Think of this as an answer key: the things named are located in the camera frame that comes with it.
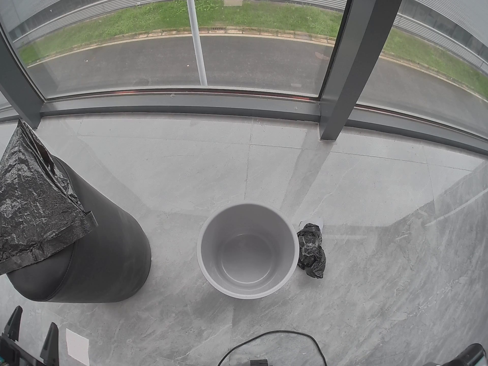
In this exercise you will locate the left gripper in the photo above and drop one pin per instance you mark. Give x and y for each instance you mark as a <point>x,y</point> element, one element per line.
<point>11,353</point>

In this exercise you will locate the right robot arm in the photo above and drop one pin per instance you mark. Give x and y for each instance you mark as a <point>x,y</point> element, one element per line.
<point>472,353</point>

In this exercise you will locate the black plastic bag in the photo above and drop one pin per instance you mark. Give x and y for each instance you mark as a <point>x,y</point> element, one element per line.
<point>34,212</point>

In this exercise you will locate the white trash bin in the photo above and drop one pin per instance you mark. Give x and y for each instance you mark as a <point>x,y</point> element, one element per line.
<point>247,242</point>

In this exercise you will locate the window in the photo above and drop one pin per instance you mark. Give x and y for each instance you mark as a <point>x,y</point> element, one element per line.
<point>366,52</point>

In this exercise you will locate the black plastic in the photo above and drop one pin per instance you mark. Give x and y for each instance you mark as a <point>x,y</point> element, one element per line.
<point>312,257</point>

